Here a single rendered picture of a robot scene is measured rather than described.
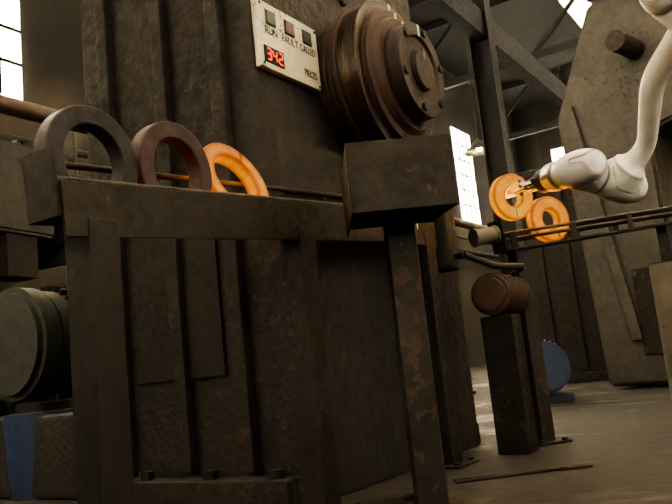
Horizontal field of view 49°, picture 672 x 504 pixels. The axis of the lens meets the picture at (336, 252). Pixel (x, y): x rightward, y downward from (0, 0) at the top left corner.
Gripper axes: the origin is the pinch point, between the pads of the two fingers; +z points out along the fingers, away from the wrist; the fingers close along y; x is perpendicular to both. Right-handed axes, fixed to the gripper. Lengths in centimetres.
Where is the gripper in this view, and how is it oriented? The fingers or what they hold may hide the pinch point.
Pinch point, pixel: (510, 192)
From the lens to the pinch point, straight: 252.2
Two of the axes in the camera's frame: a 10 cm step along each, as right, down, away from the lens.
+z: -3.7, 1.4, 9.2
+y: 9.2, -0.4, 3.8
